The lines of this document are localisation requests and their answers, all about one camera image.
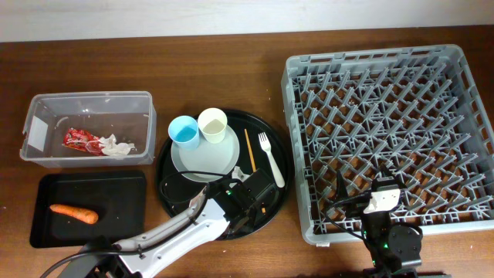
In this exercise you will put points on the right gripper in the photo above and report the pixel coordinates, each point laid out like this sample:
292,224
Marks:
341,191

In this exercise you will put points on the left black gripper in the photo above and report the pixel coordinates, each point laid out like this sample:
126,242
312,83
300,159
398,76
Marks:
252,223

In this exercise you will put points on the cream white cup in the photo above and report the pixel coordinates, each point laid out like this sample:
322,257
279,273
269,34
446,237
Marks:
212,123

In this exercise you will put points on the light blue cup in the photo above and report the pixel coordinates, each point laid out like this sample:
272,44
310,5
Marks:
184,132

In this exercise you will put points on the white tissue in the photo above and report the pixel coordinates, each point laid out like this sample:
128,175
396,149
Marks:
110,147

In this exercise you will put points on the orange carrot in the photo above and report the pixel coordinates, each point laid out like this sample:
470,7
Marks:
83,214

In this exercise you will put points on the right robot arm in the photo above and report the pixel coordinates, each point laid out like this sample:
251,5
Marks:
394,247

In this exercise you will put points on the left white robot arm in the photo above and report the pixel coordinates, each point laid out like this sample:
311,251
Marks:
149,253

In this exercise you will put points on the grey dishwasher rack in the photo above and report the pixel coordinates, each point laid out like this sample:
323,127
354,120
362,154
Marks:
417,110

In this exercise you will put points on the clear plastic waste bin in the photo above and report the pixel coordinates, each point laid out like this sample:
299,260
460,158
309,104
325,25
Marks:
128,115

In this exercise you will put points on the round black tray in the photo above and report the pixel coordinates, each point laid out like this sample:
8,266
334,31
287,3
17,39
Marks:
173,187

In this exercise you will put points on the wooden chopstick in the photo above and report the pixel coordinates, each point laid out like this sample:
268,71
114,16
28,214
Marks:
252,160

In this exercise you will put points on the grey round plate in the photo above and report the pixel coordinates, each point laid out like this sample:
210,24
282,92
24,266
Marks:
207,157

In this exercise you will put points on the white plastic fork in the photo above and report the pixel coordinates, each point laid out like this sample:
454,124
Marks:
266,147

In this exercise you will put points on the black rectangular tray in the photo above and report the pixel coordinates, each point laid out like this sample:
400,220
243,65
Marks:
118,198

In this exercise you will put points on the red snack wrapper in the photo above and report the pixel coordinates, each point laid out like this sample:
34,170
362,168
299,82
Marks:
82,140

